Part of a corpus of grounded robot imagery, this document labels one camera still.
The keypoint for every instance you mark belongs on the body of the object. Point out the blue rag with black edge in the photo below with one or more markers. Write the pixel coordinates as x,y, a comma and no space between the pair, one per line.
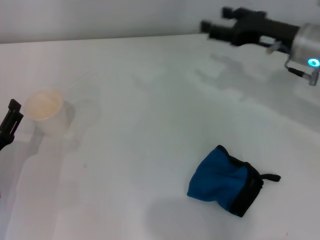
217,180

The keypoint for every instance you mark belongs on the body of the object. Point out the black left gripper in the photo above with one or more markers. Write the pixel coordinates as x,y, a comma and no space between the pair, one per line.
3,143

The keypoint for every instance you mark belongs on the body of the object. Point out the white paper cup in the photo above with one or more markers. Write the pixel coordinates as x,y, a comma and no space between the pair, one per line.
47,112

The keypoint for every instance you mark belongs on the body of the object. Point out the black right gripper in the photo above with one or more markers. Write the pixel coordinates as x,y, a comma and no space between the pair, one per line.
262,28

